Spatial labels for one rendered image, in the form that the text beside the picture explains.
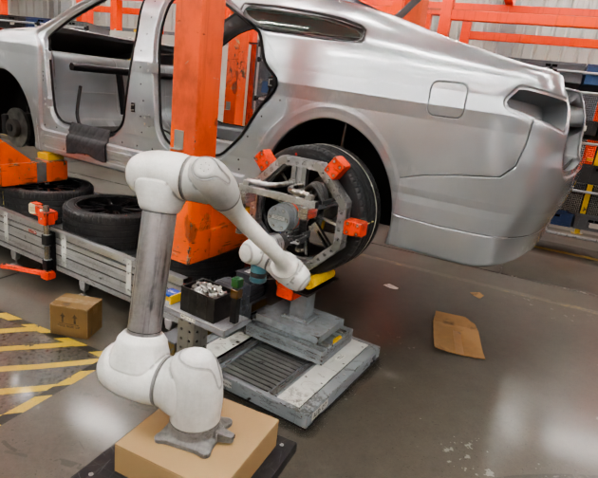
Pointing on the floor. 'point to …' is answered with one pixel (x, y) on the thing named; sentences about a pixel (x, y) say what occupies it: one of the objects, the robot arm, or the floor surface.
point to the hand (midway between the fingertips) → (301, 233)
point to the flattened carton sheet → (457, 335)
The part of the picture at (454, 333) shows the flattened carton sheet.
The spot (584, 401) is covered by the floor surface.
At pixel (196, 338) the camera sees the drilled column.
